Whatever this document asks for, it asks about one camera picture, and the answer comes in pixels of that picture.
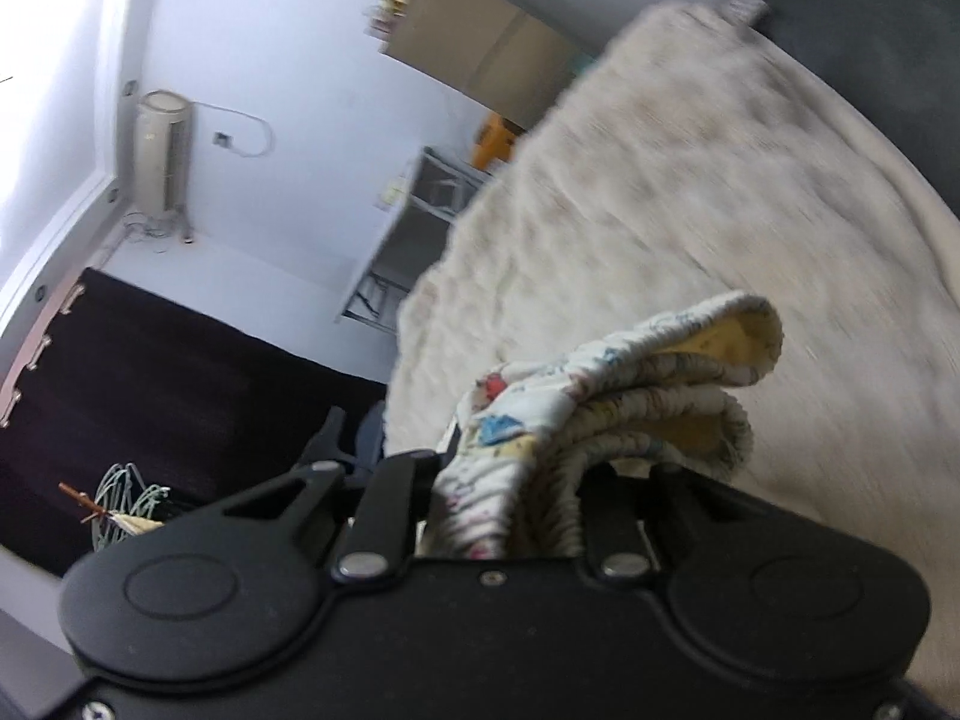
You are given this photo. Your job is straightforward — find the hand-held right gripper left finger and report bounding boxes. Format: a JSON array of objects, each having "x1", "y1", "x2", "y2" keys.
[{"x1": 195, "y1": 450, "x2": 443, "y2": 586}]

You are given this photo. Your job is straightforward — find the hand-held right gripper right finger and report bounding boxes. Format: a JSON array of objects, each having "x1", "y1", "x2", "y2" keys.
[{"x1": 581, "y1": 461, "x2": 758, "y2": 580}]

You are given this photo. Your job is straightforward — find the printed children's garment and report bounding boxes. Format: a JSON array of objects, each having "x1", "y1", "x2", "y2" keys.
[{"x1": 416, "y1": 291, "x2": 785, "y2": 560}]

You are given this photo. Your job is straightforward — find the black chair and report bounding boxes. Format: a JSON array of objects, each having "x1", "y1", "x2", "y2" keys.
[{"x1": 298, "y1": 405, "x2": 391, "y2": 482}]

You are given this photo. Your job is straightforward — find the grey table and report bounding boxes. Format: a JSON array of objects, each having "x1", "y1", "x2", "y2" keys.
[{"x1": 341, "y1": 146, "x2": 492, "y2": 331}]

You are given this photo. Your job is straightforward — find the brown wooden clip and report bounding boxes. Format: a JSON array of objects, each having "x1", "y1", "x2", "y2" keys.
[{"x1": 58, "y1": 481, "x2": 113, "y2": 524}]

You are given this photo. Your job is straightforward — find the cream fluffy blanket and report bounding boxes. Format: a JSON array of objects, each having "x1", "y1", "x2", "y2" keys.
[{"x1": 386, "y1": 4, "x2": 960, "y2": 720}]

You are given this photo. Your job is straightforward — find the orange box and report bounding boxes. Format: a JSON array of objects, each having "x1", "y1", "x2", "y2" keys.
[{"x1": 471, "y1": 111, "x2": 522, "y2": 170}]

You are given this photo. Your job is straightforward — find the tall cardboard box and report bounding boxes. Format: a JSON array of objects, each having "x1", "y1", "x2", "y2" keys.
[{"x1": 379, "y1": 0, "x2": 582, "y2": 128}]

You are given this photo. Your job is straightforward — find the dark grey headboard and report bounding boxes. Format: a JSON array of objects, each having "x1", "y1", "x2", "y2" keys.
[{"x1": 709, "y1": 0, "x2": 960, "y2": 218}]

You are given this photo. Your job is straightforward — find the green wire hangers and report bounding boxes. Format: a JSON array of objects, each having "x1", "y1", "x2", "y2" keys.
[{"x1": 90, "y1": 461, "x2": 175, "y2": 552}]

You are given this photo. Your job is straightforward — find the white wall cable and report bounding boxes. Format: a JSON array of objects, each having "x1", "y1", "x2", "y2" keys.
[{"x1": 187, "y1": 101, "x2": 275, "y2": 160}]

